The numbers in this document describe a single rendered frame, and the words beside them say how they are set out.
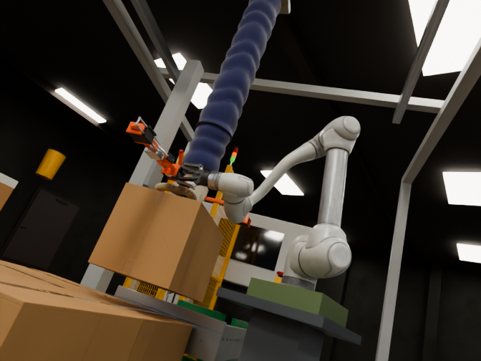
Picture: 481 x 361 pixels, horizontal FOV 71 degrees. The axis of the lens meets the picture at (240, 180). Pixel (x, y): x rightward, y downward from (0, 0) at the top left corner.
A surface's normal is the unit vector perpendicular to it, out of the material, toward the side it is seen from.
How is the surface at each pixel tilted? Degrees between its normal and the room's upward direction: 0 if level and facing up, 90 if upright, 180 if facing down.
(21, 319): 90
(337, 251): 96
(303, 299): 90
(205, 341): 90
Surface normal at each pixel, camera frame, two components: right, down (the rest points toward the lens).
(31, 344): 0.93, 0.20
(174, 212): -0.13, -0.42
